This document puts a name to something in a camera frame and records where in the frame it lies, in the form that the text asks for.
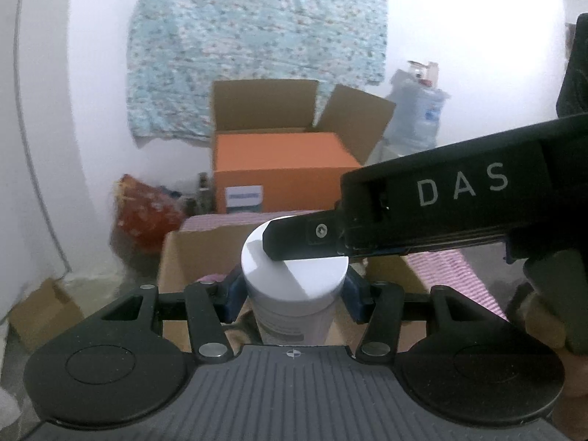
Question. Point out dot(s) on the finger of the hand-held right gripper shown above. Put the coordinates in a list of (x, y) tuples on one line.
[(303, 236)]

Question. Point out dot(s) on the person's right hand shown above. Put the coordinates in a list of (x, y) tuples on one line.
[(546, 326)]

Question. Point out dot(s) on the person's right forearm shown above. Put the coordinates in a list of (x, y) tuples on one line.
[(574, 386)]

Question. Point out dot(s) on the blue floral wall cloth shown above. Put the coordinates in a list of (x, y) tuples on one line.
[(257, 46)]

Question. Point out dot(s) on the blue water jug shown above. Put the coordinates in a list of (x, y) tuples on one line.
[(420, 115)]

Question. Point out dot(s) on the red gift bag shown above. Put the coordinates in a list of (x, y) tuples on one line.
[(144, 213)]

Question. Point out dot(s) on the small cardboard box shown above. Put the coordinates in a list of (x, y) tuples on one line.
[(43, 314)]

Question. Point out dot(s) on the brown cardboard box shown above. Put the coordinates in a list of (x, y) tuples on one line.
[(193, 252)]

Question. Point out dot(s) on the purple checked tablecloth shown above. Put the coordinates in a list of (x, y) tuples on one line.
[(441, 271)]

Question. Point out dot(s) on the large cardboard box with flaps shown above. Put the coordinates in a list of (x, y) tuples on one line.
[(358, 119)]

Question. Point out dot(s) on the dark glass bottle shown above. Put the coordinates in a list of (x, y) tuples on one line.
[(204, 193)]

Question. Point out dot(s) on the white bottle with white cap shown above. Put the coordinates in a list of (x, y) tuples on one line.
[(294, 303)]

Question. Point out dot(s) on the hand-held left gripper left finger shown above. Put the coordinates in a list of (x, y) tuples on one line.
[(234, 294)]

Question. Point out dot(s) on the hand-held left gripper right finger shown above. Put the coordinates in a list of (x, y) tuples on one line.
[(356, 294)]

